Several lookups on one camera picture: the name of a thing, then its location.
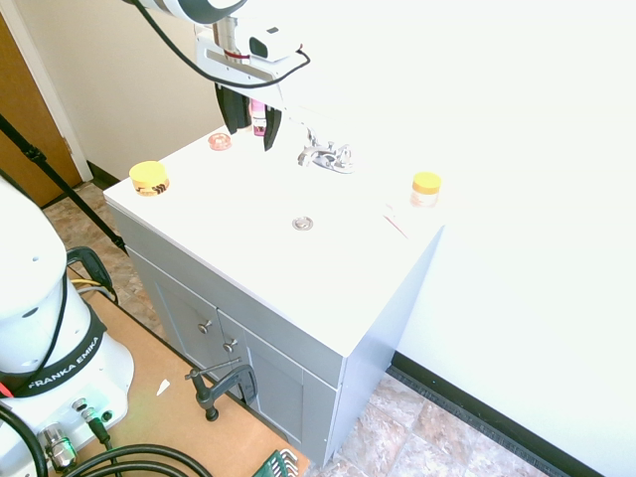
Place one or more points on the pink bottle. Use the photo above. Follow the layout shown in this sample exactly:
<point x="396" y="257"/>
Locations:
<point x="258" y="119"/>

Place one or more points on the wide yellow lidded jar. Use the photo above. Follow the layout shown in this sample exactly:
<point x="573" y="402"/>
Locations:
<point x="149" y="179"/>

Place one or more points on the red thin stick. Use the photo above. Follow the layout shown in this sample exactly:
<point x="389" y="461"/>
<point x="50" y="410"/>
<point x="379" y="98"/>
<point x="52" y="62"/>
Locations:
<point x="396" y="224"/>

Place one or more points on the black tripod leg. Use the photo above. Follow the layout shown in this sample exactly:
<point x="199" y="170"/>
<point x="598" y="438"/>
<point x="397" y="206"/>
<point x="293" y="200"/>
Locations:
<point x="59" y="184"/>

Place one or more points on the white sink countertop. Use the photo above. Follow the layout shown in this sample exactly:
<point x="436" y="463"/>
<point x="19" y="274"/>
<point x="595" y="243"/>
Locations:
<point x="273" y="223"/>

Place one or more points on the small yellow lidded jar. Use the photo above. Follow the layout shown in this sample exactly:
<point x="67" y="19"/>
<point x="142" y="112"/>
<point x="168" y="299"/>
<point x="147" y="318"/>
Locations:
<point x="426" y="189"/>

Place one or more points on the pink round soap dish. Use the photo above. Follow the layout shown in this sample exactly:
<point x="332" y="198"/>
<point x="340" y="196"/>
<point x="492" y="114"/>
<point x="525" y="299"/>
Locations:
<point x="218" y="141"/>

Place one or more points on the grey vanity cabinet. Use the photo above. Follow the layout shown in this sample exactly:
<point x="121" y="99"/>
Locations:
<point x="238" y="318"/>

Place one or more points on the green hex key set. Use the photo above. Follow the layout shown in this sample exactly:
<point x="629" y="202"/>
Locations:
<point x="277" y="463"/>

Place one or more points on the round metal cabinet knob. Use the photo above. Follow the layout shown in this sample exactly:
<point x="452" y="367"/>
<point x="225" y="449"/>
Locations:
<point x="205" y="326"/>
<point x="229" y="345"/>

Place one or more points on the chrome sink drain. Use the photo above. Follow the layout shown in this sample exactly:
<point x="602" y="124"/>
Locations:
<point x="302" y="223"/>

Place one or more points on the brown wooden door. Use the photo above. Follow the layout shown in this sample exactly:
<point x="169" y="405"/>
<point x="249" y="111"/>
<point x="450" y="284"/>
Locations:
<point x="25" y="124"/>

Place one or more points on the chrome sink faucet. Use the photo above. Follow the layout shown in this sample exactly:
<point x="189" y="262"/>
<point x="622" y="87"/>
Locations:
<point x="325" y="154"/>

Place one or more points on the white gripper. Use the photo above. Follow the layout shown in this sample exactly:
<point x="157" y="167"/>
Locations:
<point x="238" y="62"/>

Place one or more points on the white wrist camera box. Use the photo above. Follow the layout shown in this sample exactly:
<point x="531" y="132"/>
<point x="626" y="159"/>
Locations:
<point x="272" y="44"/>

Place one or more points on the wooden mounting board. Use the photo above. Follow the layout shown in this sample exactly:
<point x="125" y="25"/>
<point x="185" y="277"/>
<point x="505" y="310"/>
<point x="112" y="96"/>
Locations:
<point x="164" y="387"/>

